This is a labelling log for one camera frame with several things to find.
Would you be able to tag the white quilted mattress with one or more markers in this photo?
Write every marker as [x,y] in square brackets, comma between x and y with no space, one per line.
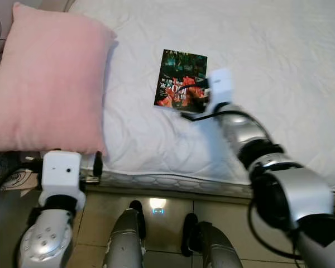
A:
[268,67]

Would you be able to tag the pink pillow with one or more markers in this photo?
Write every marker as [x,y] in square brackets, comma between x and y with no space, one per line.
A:
[47,84]

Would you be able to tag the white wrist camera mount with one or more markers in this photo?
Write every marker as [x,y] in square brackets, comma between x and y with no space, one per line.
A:
[222,86]
[61,176]

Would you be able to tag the dark green red book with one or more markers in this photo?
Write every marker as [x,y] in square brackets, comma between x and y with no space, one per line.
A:
[176,72]

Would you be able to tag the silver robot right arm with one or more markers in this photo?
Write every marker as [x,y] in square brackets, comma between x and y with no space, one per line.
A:
[293,190]

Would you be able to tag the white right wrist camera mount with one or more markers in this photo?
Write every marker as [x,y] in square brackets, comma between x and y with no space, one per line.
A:
[222,86]

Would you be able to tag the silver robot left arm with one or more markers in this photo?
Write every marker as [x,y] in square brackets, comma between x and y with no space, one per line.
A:
[44,240]

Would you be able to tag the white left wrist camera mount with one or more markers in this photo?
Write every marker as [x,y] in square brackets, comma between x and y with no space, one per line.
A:
[61,176]

